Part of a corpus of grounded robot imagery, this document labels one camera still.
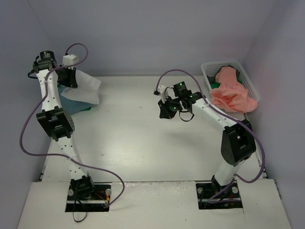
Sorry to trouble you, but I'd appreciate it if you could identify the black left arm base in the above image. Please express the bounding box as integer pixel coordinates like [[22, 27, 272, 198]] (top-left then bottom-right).
[[65, 183, 112, 213]]

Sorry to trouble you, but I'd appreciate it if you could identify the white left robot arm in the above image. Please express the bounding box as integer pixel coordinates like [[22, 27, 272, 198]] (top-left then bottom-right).
[[30, 51, 95, 200]]

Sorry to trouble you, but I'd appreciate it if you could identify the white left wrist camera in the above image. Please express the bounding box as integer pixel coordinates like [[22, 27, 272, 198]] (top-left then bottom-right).
[[62, 54, 79, 66]]

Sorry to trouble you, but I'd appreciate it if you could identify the pink t shirt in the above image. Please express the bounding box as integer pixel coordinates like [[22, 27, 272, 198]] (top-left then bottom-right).
[[210, 66, 258, 114]]

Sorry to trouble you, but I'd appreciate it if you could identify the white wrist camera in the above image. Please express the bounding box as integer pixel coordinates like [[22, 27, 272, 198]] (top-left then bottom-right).
[[153, 85, 171, 103], [62, 54, 79, 66]]

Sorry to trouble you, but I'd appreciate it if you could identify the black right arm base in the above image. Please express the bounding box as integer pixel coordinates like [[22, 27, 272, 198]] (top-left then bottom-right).
[[195, 181, 243, 210]]

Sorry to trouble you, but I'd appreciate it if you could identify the grey-blue t shirt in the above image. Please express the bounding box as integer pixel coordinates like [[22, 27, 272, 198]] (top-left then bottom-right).
[[58, 85, 92, 115]]

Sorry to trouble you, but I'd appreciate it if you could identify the white t shirt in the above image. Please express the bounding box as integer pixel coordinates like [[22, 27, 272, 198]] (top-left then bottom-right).
[[61, 70, 101, 105]]

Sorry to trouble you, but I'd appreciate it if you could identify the white laundry basket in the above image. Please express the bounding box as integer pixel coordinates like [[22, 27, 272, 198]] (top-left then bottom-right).
[[200, 61, 261, 102]]

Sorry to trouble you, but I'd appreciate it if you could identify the dark green basket t shirt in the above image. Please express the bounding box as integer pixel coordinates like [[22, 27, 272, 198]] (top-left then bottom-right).
[[207, 65, 242, 89]]

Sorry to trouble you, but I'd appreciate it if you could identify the black loop cable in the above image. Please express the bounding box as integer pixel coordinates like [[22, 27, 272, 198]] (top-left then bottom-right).
[[72, 200, 88, 223]]

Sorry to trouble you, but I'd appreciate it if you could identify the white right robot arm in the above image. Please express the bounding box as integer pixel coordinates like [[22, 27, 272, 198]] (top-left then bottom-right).
[[154, 82, 256, 197]]

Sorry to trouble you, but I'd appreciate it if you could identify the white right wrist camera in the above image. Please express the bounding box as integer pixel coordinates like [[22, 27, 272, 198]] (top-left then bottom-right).
[[153, 85, 171, 103]]

